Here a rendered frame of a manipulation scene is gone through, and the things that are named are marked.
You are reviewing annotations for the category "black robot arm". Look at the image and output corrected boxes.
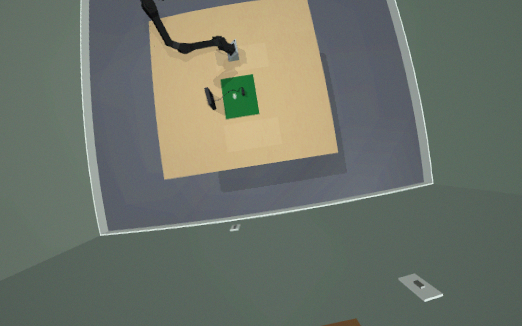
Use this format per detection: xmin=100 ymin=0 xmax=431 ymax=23
xmin=140 ymin=0 xmax=236 ymax=56

